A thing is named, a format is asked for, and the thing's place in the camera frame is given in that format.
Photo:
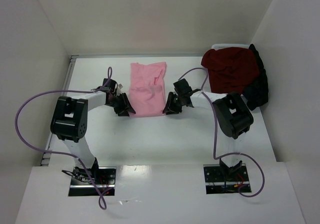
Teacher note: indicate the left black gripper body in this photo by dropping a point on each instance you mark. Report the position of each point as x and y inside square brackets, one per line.
[120, 104]

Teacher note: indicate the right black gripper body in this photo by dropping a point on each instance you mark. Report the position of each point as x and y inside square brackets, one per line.
[174, 103]

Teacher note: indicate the pink t-shirt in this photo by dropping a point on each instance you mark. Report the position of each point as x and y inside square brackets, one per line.
[147, 90]

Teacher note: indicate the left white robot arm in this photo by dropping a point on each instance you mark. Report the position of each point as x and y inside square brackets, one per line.
[69, 122]

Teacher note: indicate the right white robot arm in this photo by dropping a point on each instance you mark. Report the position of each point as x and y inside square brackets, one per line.
[231, 116]

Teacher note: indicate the dark red t-shirt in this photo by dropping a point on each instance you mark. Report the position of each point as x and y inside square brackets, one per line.
[230, 69]

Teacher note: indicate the white laundry basket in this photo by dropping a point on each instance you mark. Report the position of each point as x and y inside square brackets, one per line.
[224, 46]

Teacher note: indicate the black t-shirt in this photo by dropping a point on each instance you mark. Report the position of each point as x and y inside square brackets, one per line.
[257, 92]

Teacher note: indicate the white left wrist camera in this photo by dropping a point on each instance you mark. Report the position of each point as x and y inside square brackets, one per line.
[119, 88]

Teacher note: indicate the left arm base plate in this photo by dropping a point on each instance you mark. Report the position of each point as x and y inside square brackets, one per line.
[80, 184]

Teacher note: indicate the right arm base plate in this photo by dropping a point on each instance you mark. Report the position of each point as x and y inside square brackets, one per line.
[217, 182]

